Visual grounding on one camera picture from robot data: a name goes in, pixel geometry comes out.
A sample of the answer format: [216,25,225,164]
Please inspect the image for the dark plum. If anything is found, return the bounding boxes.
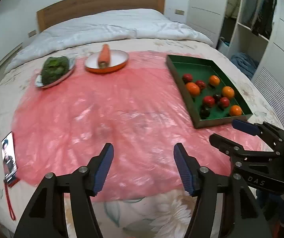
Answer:
[213,94,221,102]
[200,106,210,119]

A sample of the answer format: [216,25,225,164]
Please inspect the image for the large front orange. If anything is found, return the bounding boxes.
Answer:
[186,82,201,97]

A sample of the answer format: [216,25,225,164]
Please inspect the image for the small orange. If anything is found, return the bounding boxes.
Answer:
[209,75,221,87]

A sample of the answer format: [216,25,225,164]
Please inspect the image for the floral bed sheet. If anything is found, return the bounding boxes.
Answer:
[0,39,281,237]

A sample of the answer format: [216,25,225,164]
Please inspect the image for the smartphone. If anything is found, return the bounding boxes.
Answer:
[1,132,17,183]

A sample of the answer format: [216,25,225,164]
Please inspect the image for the green tray box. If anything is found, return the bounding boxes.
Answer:
[166,55,252,128]

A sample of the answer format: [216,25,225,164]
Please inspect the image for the blue folded blanket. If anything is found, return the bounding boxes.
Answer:
[230,52,259,80]

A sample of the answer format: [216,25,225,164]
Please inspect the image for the pink plastic sheet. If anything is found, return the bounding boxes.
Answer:
[11,50,273,203]

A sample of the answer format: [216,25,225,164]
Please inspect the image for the white bag on floor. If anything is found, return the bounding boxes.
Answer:
[217,36,230,56]

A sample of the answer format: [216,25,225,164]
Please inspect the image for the hanging clothes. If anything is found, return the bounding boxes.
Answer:
[224,0,277,39]

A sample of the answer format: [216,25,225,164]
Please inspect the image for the white wardrobe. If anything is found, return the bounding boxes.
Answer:
[186,0,284,129]

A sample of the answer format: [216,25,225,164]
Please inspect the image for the orange rimmed white plate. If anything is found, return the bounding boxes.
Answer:
[84,49,129,74]

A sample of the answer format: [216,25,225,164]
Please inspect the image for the green leafy vegetable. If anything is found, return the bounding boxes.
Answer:
[41,57,69,85]

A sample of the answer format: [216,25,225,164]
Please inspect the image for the carrot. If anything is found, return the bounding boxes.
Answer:
[97,44,110,68]

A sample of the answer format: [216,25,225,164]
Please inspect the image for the white oval dish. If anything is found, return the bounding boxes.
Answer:
[34,57,75,89]

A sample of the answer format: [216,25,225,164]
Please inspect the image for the white duvet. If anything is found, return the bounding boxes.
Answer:
[5,9,213,73]

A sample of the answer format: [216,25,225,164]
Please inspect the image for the wooden headboard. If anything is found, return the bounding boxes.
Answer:
[36,0,165,32]

